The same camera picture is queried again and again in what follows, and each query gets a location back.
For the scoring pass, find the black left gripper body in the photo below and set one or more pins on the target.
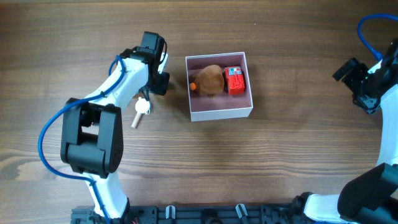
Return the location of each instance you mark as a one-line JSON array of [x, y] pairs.
[[159, 84]]

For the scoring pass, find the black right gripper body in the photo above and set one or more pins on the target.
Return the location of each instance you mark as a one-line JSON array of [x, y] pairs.
[[358, 81]]

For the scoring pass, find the white wooden rattle drum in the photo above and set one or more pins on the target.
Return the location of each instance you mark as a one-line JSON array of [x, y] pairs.
[[142, 106]]

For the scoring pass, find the brown plush toy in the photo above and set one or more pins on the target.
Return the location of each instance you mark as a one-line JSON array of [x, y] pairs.
[[208, 81]]

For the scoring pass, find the white pink-lined box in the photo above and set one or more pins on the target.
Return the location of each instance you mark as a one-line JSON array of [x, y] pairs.
[[223, 106]]

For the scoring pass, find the red toy fire truck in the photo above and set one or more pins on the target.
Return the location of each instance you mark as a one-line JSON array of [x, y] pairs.
[[235, 83]]

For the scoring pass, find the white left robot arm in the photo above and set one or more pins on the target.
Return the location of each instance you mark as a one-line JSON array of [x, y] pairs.
[[92, 130]]

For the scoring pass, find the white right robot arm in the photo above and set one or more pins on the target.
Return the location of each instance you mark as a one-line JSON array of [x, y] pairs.
[[370, 197]]

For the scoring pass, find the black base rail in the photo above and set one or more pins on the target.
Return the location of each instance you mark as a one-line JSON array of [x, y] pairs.
[[240, 213]]

